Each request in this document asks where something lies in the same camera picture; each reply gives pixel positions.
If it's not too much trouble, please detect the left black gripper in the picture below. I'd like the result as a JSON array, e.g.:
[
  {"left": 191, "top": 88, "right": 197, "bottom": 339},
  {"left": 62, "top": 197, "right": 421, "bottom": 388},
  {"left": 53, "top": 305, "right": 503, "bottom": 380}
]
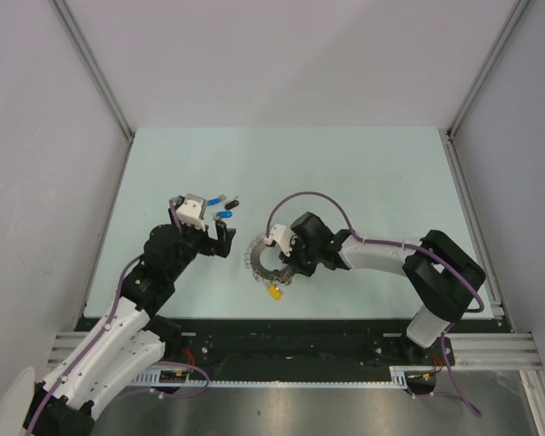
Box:
[{"left": 167, "top": 205, "right": 233, "bottom": 280}]

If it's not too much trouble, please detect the metal disc with keyrings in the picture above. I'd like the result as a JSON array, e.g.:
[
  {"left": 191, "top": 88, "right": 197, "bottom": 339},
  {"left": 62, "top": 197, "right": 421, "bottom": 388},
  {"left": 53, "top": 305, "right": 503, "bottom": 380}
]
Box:
[{"left": 244, "top": 233, "right": 293, "bottom": 285}]

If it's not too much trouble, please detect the yellow tag key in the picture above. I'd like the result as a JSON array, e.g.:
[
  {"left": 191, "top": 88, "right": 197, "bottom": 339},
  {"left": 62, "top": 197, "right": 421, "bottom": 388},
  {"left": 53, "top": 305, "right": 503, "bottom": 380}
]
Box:
[{"left": 266, "top": 282, "right": 284, "bottom": 301}]

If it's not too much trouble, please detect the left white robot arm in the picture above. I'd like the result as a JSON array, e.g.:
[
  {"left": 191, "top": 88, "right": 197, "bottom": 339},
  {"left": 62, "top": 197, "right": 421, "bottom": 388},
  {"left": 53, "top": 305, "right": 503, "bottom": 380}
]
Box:
[{"left": 23, "top": 203, "right": 236, "bottom": 435}]

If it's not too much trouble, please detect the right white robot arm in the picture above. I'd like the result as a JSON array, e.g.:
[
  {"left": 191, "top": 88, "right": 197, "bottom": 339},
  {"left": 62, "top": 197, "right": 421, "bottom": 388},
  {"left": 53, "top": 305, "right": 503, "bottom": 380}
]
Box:
[{"left": 266, "top": 213, "right": 486, "bottom": 364}]

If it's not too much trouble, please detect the black tag key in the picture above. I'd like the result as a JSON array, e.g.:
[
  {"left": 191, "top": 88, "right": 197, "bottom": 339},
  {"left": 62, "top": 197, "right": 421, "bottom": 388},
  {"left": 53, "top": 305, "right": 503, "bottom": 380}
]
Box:
[{"left": 224, "top": 197, "right": 240, "bottom": 211}]

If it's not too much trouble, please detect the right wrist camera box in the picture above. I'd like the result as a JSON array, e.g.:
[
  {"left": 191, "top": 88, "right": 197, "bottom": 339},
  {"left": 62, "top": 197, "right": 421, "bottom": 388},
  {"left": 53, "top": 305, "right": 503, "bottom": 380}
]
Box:
[{"left": 263, "top": 224, "right": 295, "bottom": 257}]

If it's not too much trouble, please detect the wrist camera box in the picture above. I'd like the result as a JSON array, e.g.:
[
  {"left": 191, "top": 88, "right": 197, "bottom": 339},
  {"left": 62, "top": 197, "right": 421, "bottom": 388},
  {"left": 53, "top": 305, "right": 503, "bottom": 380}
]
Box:
[
  {"left": 176, "top": 193, "right": 207, "bottom": 232},
  {"left": 263, "top": 224, "right": 295, "bottom": 257}
]

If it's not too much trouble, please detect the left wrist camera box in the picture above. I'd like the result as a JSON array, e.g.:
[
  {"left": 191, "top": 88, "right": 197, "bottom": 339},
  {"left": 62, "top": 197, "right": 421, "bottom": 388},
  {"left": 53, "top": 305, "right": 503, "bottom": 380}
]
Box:
[{"left": 176, "top": 193, "right": 207, "bottom": 232}]

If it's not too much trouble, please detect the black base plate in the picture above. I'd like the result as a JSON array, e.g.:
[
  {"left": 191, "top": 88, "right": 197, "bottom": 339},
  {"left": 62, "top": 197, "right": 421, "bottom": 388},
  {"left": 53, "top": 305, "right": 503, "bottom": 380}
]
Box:
[{"left": 74, "top": 317, "right": 512, "bottom": 382}]

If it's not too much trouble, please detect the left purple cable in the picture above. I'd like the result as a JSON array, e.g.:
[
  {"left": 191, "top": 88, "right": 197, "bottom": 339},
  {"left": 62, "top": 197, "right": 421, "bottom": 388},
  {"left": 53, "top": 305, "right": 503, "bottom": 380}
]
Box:
[{"left": 26, "top": 194, "right": 210, "bottom": 432}]

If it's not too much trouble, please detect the purple cable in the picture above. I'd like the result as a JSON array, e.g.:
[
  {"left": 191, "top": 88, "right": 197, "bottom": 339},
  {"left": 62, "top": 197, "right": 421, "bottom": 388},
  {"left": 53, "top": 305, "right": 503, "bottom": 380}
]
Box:
[
  {"left": 26, "top": 194, "right": 210, "bottom": 432},
  {"left": 265, "top": 190, "right": 485, "bottom": 419}
]

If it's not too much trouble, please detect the white slotted cable duct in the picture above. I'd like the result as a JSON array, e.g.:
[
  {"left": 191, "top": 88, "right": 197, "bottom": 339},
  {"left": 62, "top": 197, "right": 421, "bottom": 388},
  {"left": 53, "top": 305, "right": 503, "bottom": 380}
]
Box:
[{"left": 127, "top": 367, "right": 434, "bottom": 391}]

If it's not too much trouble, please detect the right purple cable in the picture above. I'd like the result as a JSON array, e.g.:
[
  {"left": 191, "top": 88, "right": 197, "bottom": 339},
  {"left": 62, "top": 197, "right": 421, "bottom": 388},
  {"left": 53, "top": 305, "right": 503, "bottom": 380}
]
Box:
[{"left": 265, "top": 190, "right": 485, "bottom": 419}]

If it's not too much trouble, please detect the left aluminium frame post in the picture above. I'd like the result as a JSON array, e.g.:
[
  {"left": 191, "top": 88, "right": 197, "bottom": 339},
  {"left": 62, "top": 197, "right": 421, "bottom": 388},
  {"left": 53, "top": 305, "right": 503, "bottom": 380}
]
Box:
[{"left": 49, "top": 0, "right": 134, "bottom": 143}]

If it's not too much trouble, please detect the aluminium frame post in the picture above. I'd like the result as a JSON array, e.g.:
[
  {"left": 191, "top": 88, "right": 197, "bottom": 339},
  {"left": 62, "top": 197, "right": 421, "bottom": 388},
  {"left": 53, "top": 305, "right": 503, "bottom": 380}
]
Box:
[
  {"left": 446, "top": 0, "right": 534, "bottom": 140},
  {"left": 49, "top": 0, "right": 134, "bottom": 143}
]

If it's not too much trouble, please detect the aluminium front rail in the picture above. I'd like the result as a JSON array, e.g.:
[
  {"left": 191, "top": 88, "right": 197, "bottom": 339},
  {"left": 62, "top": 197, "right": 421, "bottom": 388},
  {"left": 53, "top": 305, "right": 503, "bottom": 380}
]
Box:
[{"left": 47, "top": 331, "right": 540, "bottom": 369}]

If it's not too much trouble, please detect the right aluminium frame post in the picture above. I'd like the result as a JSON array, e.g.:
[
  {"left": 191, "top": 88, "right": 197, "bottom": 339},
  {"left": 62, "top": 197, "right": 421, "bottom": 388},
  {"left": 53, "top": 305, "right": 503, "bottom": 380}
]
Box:
[{"left": 446, "top": 0, "right": 534, "bottom": 140}]

